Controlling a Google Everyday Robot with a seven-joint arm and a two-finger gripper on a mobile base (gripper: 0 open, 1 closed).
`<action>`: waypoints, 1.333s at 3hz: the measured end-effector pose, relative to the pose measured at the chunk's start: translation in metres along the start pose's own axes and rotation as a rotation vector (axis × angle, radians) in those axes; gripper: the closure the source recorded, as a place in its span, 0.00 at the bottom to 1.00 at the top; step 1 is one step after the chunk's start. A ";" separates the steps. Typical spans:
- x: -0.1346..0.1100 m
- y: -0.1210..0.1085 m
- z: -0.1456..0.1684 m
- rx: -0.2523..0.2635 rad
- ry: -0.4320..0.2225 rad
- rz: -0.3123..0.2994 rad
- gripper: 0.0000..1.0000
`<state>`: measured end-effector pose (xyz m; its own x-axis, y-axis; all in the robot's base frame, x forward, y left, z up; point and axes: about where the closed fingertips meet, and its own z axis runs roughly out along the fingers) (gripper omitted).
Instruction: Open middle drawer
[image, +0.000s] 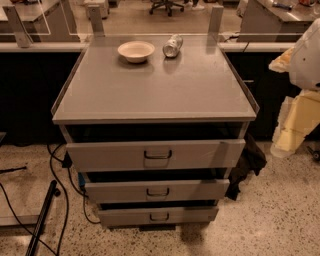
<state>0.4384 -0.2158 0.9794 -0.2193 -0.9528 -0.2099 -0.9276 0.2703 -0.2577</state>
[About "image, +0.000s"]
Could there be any black floor cable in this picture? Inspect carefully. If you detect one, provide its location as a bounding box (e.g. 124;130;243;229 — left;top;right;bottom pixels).
46;143;101;256

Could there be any grey top drawer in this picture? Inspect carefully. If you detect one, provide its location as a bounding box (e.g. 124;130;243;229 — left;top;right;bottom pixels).
66;139;245;172

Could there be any metal post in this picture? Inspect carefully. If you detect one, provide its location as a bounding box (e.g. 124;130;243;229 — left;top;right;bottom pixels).
88;5;104;37
208;5;224;34
3;5;32;48

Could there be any left metal post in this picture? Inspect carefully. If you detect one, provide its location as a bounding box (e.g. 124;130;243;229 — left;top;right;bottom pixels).
3;5;32;48

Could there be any black metal pole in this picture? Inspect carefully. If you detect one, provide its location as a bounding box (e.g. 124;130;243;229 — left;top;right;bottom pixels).
25;180;60;256

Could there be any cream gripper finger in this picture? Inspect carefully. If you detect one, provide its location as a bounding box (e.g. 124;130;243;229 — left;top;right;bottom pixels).
270;90;320;158
269;47;294;73

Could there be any white ceramic bowl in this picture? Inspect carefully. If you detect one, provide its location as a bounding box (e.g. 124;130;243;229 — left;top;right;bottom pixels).
118;41;155;63

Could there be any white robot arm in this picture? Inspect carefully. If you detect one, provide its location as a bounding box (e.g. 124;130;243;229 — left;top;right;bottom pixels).
269;19;320;158

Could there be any grey background desk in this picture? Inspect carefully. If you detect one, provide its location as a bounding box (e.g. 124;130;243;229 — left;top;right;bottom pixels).
238;0;320;42

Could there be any grey bottom drawer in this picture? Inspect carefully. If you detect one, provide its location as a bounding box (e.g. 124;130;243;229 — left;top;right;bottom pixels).
98;206;218;228

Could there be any black office chair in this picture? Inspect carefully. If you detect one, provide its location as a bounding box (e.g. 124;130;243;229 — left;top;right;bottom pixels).
149;0;185;17

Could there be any left background desk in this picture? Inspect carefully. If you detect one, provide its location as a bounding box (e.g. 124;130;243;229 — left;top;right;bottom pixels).
0;0;80;42

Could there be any middle metal post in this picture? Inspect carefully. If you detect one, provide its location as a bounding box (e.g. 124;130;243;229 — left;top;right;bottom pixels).
88;5;104;37

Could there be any grey metal drawer cabinet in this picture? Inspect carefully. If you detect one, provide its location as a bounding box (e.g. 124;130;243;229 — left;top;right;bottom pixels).
50;33;261;232

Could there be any thin black cable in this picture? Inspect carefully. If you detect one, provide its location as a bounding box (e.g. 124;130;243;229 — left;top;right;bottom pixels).
0;182;58;256

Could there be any crushed silver can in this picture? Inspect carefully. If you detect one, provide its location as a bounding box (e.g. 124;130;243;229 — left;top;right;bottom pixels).
163;34;183;58

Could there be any right metal post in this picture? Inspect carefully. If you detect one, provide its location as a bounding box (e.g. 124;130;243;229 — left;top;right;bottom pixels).
208;5;224;34

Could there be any grey drawer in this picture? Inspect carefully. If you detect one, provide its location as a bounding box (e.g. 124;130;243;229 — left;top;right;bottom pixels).
98;206;218;228
66;139;245;172
85;179;229;203

